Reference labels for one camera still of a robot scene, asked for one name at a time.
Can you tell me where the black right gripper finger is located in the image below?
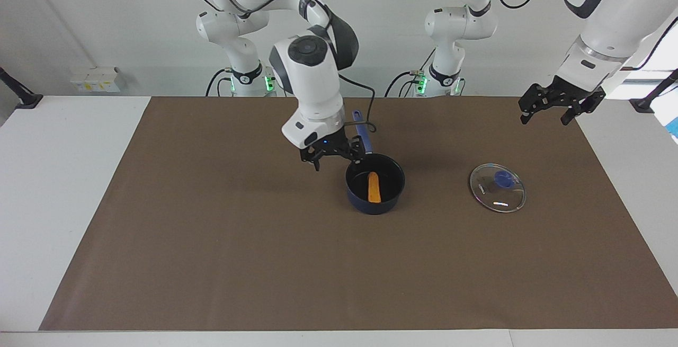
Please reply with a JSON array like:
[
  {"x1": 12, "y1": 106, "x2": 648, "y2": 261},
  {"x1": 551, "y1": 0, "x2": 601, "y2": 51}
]
[
  {"x1": 300, "y1": 147, "x2": 324, "y2": 172},
  {"x1": 345, "y1": 136, "x2": 367, "y2": 165}
]

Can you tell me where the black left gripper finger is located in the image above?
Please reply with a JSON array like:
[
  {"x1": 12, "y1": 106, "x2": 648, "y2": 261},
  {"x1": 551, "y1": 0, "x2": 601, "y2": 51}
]
[
  {"x1": 560, "y1": 90, "x2": 606, "y2": 126},
  {"x1": 518, "y1": 84, "x2": 551, "y2": 126}
]

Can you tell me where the glass lid with blue knob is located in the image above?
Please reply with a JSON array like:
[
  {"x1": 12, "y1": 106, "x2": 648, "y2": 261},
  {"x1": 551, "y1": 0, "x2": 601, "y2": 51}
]
[{"x1": 469, "y1": 163, "x2": 527, "y2": 213}]

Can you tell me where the dark blue saucepan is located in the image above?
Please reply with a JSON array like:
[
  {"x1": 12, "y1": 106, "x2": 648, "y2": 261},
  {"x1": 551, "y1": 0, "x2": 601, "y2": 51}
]
[{"x1": 345, "y1": 110, "x2": 406, "y2": 215}]

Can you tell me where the black clamp stand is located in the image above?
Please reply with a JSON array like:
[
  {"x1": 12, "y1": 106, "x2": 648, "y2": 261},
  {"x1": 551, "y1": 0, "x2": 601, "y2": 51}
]
[
  {"x1": 629, "y1": 69, "x2": 678, "y2": 114},
  {"x1": 0, "y1": 66, "x2": 43, "y2": 110}
]

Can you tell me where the brown table mat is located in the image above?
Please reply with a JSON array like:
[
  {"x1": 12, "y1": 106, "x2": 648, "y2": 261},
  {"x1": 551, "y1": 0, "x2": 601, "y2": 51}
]
[{"x1": 39, "y1": 96, "x2": 678, "y2": 332}]

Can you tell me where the black left base cable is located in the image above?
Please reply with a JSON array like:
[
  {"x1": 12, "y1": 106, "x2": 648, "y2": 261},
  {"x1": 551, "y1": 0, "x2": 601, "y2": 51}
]
[{"x1": 384, "y1": 49, "x2": 436, "y2": 97}]

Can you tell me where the black base cable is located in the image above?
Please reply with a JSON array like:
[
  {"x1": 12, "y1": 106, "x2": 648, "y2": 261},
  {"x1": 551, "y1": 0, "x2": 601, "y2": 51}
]
[
  {"x1": 205, "y1": 68, "x2": 234, "y2": 97},
  {"x1": 384, "y1": 49, "x2": 436, "y2": 97}
]

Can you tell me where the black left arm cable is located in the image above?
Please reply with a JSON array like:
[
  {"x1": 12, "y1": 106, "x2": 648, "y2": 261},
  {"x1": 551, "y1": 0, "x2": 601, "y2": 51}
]
[{"x1": 488, "y1": 0, "x2": 678, "y2": 70}]

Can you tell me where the black right base cable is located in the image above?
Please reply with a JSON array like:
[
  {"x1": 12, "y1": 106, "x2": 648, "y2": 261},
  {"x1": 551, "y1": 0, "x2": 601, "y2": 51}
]
[{"x1": 205, "y1": 68, "x2": 234, "y2": 97}]

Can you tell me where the white wall socket box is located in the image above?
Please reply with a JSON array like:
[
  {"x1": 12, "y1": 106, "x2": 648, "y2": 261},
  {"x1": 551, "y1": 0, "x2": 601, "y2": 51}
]
[{"x1": 70, "y1": 67, "x2": 126, "y2": 94}]

